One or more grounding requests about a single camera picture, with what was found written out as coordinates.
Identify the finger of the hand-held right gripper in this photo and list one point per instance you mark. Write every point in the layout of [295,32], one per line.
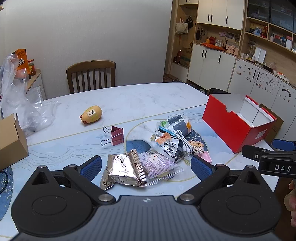
[252,151]
[284,144]

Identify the white sticker covered cabinet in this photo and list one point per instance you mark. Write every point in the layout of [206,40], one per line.
[254,85]

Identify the red label jar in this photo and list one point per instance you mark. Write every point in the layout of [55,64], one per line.
[32,68]

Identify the wooden shelf unit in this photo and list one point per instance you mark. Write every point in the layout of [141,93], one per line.
[277,53]

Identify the red brown plush toy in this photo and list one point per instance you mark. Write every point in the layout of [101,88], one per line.
[177,56]

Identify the white flat panel device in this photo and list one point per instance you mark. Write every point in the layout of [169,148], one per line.
[260,55]

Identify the yellow pig toy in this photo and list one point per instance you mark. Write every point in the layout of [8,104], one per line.
[92,114]

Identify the purple snack packet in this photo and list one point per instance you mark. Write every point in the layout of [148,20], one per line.
[157,164]

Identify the red binder clip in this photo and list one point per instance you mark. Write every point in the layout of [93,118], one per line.
[116,136]

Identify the green white snack packet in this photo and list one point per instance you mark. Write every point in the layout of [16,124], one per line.
[161,126]

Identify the clear wrapped orange snack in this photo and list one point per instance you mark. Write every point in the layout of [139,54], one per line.
[179,122]

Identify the pink cartoon card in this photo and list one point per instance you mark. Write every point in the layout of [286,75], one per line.
[198,147]

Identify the white marble desktop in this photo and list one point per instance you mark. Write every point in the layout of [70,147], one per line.
[138,97]

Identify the white upper cabinet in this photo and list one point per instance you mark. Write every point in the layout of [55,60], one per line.
[219,11]

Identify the stacked cardboard boxes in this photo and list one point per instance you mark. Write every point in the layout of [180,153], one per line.
[186,58]

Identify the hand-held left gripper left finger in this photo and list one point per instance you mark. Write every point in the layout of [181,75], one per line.
[92,165]

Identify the silver foil snack packet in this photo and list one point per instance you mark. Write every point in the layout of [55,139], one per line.
[120,166]

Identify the small cardboard box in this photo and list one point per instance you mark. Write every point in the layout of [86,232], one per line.
[11,143]

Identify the beige tote bag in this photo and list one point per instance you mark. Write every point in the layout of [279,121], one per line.
[181,27]

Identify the white side cabinet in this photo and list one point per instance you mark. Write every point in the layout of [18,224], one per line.
[37,85]

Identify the red cardboard box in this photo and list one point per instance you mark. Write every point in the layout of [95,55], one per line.
[222,120]

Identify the black chair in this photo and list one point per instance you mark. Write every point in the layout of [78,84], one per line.
[217,91]

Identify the brown wooden chair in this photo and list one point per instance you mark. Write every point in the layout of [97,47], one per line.
[90,64]

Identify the pink clock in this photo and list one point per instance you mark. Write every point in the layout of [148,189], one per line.
[231,49]

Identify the white black print snack packet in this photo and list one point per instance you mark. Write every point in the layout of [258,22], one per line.
[165,146]

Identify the orange snack box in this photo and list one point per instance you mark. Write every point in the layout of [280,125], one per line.
[22,60]

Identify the white lower cabinet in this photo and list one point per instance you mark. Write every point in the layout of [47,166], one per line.
[210,67]

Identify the person's right hand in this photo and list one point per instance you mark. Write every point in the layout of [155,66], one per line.
[291,201]

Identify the orange tray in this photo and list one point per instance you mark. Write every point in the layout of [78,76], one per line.
[212,45]

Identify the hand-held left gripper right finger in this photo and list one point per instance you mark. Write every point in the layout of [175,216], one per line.
[201,168]

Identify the clear plastic bag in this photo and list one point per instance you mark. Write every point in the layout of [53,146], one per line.
[13,92]

